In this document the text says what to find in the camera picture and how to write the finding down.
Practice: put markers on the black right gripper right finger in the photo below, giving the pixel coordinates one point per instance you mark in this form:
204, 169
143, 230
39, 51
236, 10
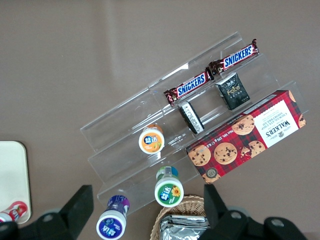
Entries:
217, 212

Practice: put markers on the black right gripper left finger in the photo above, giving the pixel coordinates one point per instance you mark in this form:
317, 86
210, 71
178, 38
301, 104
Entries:
72, 210

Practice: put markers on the wicker basket holding foil trays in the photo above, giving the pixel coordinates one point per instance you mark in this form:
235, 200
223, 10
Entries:
182, 206

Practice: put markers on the cream plastic tray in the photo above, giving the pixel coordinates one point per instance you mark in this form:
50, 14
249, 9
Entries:
12, 175

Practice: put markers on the stack of foil trays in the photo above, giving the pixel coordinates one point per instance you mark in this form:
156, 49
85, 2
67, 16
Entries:
180, 228

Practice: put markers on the purple-capped gum bottle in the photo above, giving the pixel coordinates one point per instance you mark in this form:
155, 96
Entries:
111, 226

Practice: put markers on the green-capped gum bottle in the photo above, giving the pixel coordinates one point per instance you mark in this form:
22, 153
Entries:
168, 192

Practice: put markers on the red-capped gum bottle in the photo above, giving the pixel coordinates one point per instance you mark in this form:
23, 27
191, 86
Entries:
15, 211

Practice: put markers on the red Walkers cookie box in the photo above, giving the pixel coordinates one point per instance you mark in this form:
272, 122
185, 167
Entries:
250, 140

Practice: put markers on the orange-capped gum bottle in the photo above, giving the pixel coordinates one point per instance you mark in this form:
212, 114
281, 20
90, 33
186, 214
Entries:
151, 142

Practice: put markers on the clear acrylic stepped display stand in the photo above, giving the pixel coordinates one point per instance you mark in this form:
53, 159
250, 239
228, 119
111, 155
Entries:
120, 125

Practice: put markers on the black tissue pack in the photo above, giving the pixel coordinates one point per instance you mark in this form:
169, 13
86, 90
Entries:
191, 117
232, 92

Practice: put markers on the Snickers chocolate bar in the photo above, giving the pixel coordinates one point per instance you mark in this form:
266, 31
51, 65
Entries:
237, 58
191, 85

